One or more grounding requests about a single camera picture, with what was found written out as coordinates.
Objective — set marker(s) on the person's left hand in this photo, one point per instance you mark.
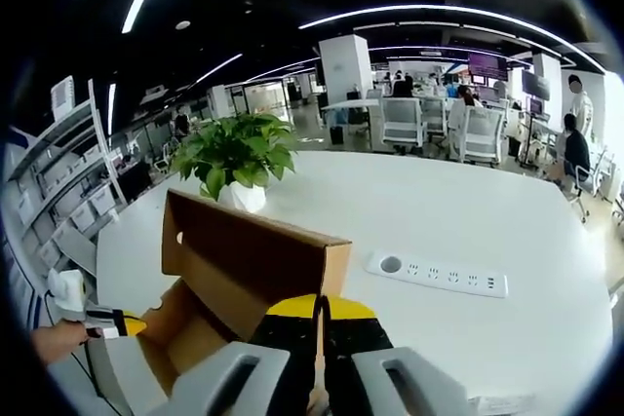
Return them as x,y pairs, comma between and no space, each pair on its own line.
61,343

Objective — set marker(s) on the row of white office chairs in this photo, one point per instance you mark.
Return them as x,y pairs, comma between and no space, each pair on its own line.
439,128

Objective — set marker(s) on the curved ceiling light strip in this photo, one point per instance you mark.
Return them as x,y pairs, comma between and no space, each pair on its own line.
439,8

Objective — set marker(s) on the green potted plant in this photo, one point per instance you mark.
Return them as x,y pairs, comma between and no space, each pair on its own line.
234,153

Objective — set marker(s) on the white storage shelf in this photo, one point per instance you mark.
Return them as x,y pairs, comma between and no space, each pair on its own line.
53,182

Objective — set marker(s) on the brown cardboard shoe box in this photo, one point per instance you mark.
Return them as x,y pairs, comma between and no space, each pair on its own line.
244,250

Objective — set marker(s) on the white square pillar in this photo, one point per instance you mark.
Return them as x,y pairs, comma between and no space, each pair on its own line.
343,70

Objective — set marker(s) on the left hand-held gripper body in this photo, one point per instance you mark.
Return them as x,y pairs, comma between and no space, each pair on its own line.
68,294

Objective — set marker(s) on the grey mesh office chair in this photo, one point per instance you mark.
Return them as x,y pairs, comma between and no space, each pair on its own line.
122,377

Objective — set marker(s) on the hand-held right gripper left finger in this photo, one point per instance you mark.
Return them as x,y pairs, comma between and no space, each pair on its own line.
287,352

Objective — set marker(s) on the purple wall screen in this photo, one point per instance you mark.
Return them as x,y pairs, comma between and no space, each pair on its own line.
487,66

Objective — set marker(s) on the white table power strip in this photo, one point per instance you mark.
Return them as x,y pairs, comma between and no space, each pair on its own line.
439,275

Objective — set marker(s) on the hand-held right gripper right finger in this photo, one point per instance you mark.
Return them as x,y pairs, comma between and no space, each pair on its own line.
356,352

